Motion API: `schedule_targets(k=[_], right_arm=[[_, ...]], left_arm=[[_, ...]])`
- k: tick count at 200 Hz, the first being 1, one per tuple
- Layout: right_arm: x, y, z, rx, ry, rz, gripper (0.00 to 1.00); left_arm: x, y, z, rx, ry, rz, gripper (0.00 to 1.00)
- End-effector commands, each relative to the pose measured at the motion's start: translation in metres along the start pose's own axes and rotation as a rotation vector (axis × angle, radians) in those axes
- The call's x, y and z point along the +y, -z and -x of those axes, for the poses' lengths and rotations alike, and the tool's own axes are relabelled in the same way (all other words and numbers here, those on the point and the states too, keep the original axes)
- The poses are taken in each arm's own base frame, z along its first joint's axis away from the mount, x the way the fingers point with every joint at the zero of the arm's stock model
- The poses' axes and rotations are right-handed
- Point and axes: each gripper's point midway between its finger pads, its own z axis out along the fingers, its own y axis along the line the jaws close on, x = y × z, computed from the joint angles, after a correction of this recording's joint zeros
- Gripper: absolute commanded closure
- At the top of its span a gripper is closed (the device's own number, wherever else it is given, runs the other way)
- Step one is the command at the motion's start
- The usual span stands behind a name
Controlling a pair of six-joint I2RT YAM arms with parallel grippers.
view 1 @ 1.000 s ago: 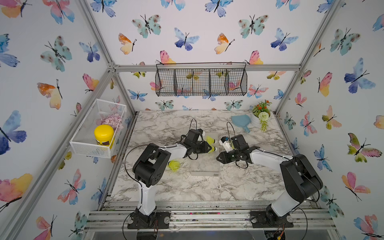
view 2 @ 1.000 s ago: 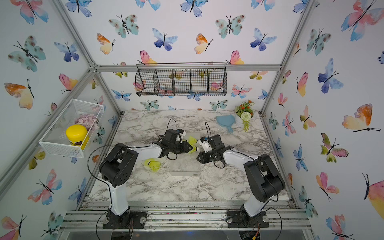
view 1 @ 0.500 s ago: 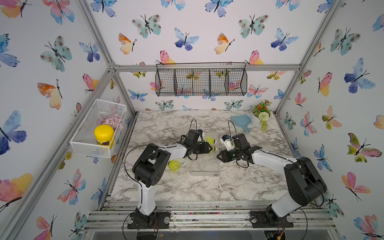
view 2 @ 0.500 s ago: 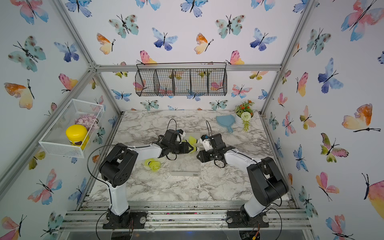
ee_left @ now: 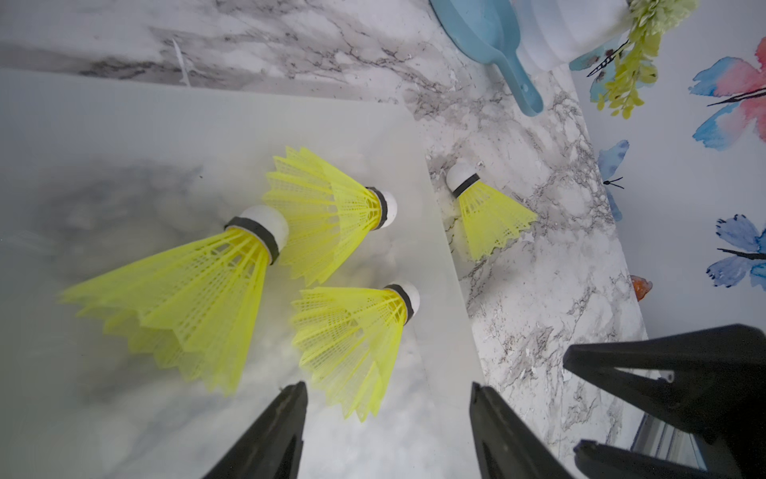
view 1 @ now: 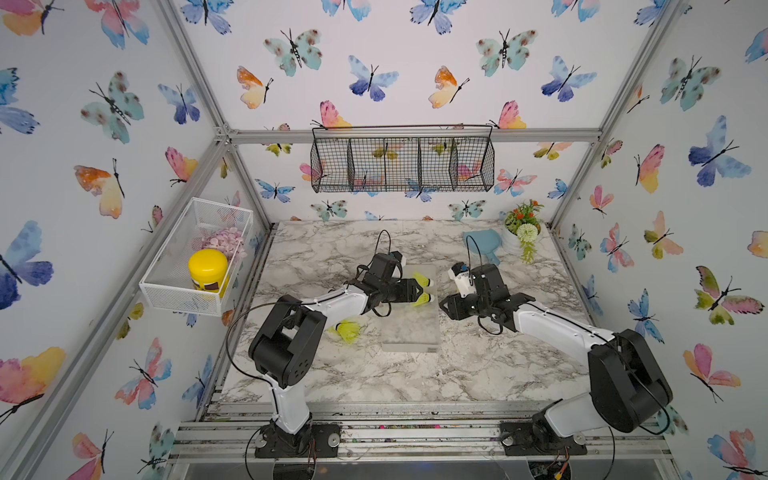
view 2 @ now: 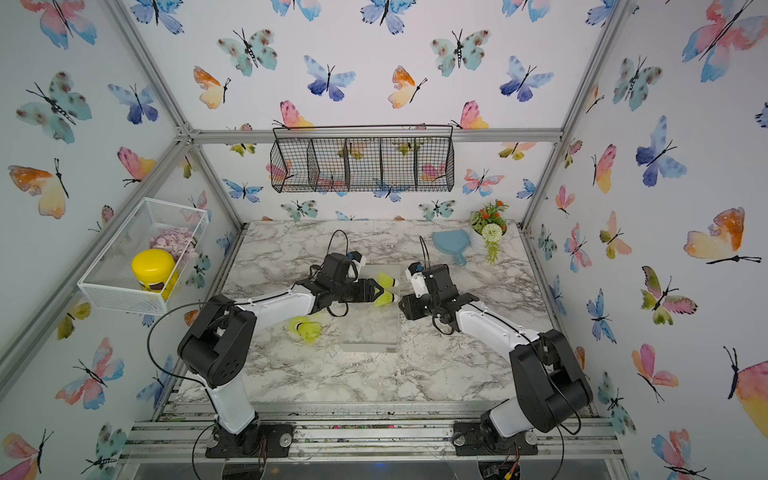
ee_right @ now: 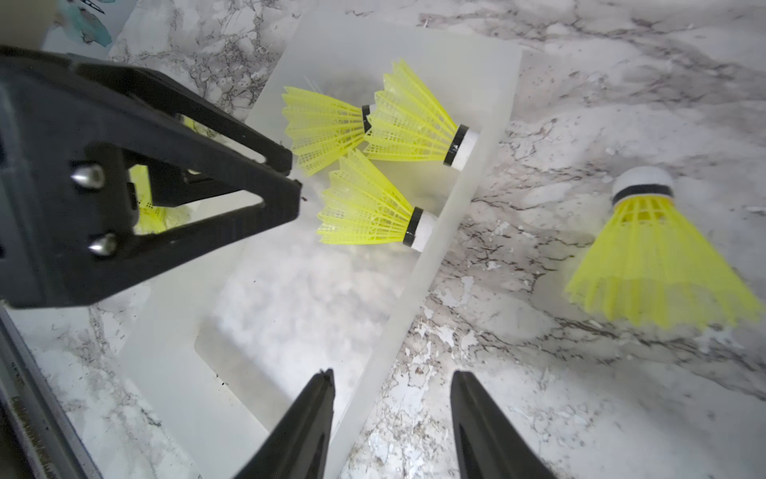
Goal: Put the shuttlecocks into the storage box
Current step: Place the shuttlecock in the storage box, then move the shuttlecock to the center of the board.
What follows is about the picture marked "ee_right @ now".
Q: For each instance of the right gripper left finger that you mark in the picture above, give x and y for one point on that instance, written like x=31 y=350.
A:
x=298 y=446

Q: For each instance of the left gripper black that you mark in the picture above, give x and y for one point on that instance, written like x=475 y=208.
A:
x=68 y=207

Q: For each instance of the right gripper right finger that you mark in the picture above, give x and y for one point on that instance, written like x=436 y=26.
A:
x=487 y=445

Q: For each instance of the yellow shuttlecock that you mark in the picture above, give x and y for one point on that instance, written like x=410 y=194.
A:
x=322 y=129
x=153 y=219
x=650 y=266
x=410 y=125
x=362 y=207

